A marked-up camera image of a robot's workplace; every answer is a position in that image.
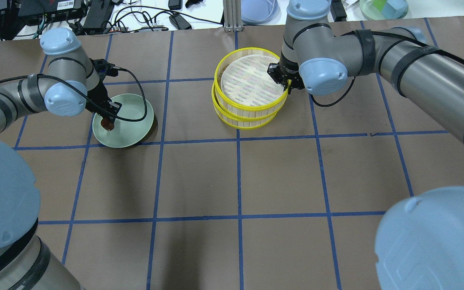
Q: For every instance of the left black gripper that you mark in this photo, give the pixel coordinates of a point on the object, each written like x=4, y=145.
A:
x=98, y=98

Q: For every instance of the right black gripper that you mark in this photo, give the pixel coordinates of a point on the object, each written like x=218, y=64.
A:
x=286, y=72

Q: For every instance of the dark red bun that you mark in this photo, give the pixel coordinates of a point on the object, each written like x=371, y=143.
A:
x=107, y=124

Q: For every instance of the yellow bamboo steamer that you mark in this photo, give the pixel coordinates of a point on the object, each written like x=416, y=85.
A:
x=241, y=118
x=243, y=78

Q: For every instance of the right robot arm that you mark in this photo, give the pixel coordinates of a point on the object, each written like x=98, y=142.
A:
x=420, y=240

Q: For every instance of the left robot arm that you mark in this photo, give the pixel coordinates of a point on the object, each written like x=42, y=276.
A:
x=70, y=85

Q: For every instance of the blue plate stack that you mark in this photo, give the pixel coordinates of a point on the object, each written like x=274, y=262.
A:
x=255, y=12

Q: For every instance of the light green plate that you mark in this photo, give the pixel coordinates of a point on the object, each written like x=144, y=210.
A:
x=126, y=133

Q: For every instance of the black electronics box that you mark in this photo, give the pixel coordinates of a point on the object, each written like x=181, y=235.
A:
x=34, y=12

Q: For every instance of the black power adapter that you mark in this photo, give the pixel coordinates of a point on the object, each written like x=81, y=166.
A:
x=179, y=22

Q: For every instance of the green bowl with blocks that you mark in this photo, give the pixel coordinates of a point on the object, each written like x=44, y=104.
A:
x=384, y=9

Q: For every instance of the aluminium frame post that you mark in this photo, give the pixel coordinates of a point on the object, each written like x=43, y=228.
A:
x=232, y=16

